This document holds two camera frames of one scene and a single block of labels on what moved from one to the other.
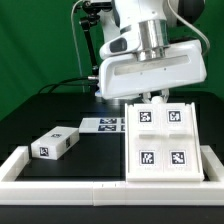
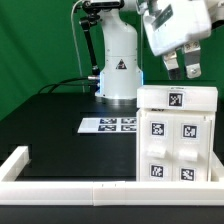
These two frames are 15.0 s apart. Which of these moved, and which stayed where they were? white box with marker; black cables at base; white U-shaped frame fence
Moved: white box with marker
Stayed: white U-shaped frame fence; black cables at base
